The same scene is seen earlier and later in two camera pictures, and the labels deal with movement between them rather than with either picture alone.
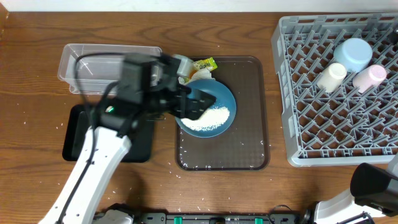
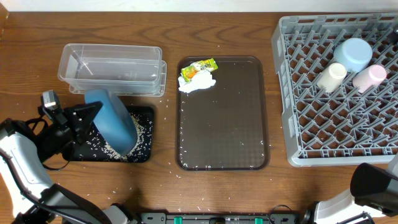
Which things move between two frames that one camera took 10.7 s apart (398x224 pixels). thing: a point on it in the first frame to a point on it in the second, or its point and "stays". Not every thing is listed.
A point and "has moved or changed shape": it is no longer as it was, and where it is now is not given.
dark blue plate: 224,98 has moved or changed shape
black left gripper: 173,100 to 76,119
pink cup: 369,78 stays
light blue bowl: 355,53 stays
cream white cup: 333,78 stays
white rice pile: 212,119 to 97,148
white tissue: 201,74 stays
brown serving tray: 245,144 stays
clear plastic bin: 90,69 stays
